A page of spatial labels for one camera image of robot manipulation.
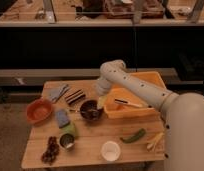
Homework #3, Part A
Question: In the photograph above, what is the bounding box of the small metal cup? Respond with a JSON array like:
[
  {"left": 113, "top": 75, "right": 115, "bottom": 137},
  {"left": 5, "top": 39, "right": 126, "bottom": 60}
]
[{"left": 59, "top": 134, "right": 75, "bottom": 149}]

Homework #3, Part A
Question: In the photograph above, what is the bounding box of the metal spoon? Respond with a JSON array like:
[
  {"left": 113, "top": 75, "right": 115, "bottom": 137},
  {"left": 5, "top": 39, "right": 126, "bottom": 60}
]
[{"left": 69, "top": 109, "right": 95, "bottom": 114}]

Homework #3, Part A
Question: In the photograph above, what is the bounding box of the wooden handled brush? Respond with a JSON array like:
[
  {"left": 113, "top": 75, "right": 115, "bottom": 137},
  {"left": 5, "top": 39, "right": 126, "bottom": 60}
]
[{"left": 114, "top": 99, "right": 143, "bottom": 108}]

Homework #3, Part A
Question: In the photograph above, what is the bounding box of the orange red bowl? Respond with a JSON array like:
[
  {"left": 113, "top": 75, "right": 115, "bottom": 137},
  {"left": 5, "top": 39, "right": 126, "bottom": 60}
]
[{"left": 26, "top": 98, "right": 53, "bottom": 124}]

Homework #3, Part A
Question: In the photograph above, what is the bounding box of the green sponge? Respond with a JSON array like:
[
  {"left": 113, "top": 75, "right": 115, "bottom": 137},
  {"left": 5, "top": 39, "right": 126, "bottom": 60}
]
[{"left": 62, "top": 122, "right": 78, "bottom": 138}]

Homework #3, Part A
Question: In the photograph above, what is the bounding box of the orange plastic bin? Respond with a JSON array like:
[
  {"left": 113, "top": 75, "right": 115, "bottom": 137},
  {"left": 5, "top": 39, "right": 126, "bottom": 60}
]
[{"left": 104, "top": 71, "right": 165, "bottom": 119}]

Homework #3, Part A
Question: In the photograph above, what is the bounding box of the dark grape bunch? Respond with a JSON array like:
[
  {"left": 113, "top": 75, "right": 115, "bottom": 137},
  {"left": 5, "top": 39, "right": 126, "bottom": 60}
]
[{"left": 41, "top": 136, "right": 59, "bottom": 165}]

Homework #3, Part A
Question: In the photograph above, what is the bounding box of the dark brown bowl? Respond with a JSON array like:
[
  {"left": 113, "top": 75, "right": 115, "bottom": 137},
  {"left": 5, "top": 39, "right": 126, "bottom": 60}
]
[{"left": 80, "top": 100, "right": 103, "bottom": 121}]

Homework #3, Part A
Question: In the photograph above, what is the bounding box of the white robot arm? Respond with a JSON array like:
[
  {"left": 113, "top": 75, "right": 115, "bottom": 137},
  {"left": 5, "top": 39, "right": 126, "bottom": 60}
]
[{"left": 96, "top": 60, "right": 204, "bottom": 171}]

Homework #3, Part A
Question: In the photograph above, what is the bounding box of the yellow corn piece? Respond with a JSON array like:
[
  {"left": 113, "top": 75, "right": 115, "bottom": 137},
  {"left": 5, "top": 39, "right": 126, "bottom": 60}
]
[{"left": 147, "top": 132, "right": 164, "bottom": 151}]

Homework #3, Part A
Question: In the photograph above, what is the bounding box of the white paper cup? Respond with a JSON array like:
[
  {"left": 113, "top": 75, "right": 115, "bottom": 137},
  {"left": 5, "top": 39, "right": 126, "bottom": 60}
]
[{"left": 101, "top": 141, "right": 121, "bottom": 162}]

